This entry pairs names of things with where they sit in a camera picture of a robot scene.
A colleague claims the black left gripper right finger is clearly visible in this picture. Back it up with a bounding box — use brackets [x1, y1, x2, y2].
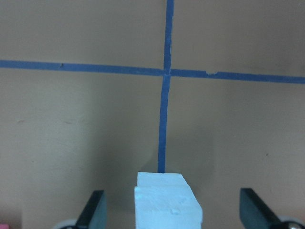
[239, 188, 286, 229]

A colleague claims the pink foam block left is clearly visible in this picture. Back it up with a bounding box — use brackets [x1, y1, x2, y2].
[0, 224, 10, 229]

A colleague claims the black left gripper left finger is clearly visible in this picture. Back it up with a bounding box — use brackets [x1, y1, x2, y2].
[75, 190, 107, 229]

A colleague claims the light blue foam block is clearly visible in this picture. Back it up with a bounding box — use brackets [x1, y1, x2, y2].
[137, 172, 188, 187]
[134, 185, 203, 229]

